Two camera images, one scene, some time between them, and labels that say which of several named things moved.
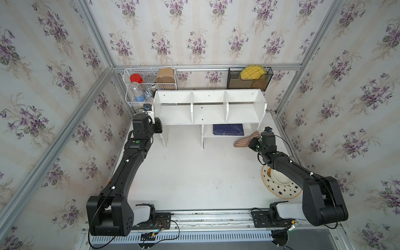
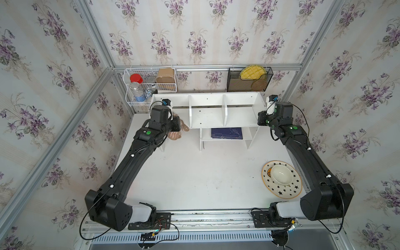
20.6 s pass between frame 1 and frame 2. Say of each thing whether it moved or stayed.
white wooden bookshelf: stayed
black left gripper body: moved
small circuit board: stayed
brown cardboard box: stayed
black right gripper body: moved
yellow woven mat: stayed
